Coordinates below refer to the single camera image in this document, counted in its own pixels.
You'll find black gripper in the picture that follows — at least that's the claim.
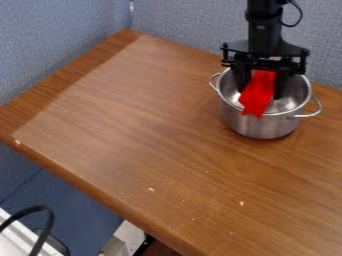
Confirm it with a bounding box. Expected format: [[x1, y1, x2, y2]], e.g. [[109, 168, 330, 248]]
[[220, 20, 310, 100]]

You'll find red rectangular block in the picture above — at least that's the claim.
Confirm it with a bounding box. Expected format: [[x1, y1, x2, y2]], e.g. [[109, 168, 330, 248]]
[[237, 70, 275, 118]]

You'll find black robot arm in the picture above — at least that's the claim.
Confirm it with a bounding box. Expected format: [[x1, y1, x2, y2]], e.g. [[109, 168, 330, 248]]
[[220, 0, 310, 100]]

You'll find stainless steel pot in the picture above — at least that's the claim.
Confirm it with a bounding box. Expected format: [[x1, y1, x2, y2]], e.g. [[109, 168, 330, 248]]
[[208, 69, 322, 139]]

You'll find white equipment under table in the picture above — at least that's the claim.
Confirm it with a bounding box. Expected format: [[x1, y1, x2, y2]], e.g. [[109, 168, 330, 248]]
[[0, 205, 70, 256]]

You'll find black cable loop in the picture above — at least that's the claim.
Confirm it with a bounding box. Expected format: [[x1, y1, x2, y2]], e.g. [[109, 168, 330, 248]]
[[0, 205, 56, 256]]

